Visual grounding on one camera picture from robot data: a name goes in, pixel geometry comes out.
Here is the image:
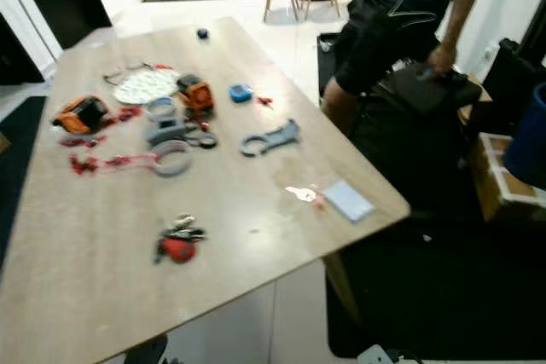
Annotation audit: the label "keys with red fob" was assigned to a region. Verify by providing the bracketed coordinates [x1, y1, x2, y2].
[154, 214, 208, 266]

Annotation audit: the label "red small clips cluster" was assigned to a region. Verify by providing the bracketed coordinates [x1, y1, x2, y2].
[61, 105, 167, 176]

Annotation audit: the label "large orange black device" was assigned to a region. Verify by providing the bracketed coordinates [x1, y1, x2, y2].
[51, 95, 111, 136]

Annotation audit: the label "white patterned plate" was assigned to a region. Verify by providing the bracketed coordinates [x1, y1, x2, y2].
[113, 69, 181, 107]

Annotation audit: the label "small orange black device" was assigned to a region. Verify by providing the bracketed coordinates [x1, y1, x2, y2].
[177, 74, 215, 115]

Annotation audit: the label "blue round tape measure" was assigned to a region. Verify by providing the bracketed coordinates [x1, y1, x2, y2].
[228, 82, 255, 104]

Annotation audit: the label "grey wrench-shaped plastic part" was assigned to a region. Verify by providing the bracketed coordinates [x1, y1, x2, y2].
[239, 118, 303, 159]

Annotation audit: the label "white flat card box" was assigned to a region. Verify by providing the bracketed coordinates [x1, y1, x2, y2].
[322, 179, 377, 223]

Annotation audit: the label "wooden table leg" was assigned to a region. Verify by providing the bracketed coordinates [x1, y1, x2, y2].
[322, 253, 361, 326]

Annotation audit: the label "person in dark clothes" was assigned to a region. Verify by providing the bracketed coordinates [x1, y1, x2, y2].
[319, 0, 492, 136]

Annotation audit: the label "black bag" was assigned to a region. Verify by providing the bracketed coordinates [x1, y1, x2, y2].
[379, 63, 484, 118]

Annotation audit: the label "black floor rug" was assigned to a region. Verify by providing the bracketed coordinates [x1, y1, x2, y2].
[324, 108, 546, 361]

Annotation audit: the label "black hard case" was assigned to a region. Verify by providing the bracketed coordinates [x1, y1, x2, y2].
[481, 38, 546, 127]

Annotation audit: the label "blue plastic bin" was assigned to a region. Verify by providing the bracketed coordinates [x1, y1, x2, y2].
[502, 82, 546, 191]

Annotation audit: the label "small grey plastic ring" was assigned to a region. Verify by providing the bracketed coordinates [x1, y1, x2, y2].
[143, 96, 177, 122]

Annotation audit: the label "large grey plastic ring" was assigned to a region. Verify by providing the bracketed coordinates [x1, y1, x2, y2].
[151, 140, 194, 178]

